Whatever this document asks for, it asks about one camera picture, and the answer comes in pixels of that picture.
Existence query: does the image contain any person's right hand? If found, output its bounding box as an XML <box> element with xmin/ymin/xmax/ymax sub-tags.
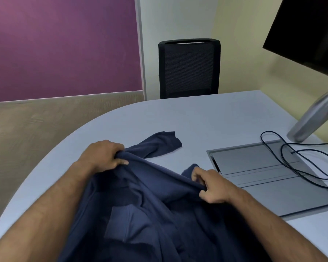
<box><xmin>191</xmin><ymin>166</ymin><xmax>237</xmax><ymax>205</ymax></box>

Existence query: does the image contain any person's left hand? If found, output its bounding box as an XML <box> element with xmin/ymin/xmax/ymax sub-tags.
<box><xmin>78</xmin><ymin>140</ymin><xmax>129</xmax><ymax>174</ymax></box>

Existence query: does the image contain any navy blue hoodie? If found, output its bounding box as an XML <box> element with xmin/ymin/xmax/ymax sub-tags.
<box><xmin>57</xmin><ymin>131</ymin><xmax>274</xmax><ymax>262</ymax></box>

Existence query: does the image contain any person's right forearm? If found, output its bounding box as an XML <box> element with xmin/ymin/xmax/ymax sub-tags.
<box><xmin>227</xmin><ymin>188</ymin><xmax>328</xmax><ymax>262</ymax></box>

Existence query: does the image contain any person's left forearm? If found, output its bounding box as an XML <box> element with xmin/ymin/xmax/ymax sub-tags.
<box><xmin>0</xmin><ymin>160</ymin><xmax>96</xmax><ymax>262</ymax></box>

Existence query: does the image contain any black mesh back chair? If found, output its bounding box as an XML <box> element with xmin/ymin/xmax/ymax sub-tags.
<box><xmin>158</xmin><ymin>38</ymin><xmax>221</xmax><ymax>99</ymax></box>

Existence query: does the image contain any steel water bottle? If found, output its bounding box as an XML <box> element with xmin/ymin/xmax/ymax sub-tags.
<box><xmin>286</xmin><ymin>84</ymin><xmax>328</xmax><ymax>143</ymax></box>

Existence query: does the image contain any black television screen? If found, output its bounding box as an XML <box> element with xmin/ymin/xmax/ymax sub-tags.
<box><xmin>262</xmin><ymin>0</ymin><xmax>328</xmax><ymax>80</ymax></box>

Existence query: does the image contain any grey table cable box lid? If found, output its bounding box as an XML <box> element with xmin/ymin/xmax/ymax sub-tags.
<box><xmin>206</xmin><ymin>139</ymin><xmax>328</xmax><ymax>217</ymax></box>

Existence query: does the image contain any black coiled cable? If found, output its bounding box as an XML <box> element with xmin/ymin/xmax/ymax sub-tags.
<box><xmin>260</xmin><ymin>131</ymin><xmax>328</xmax><ymax>189</ymax></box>

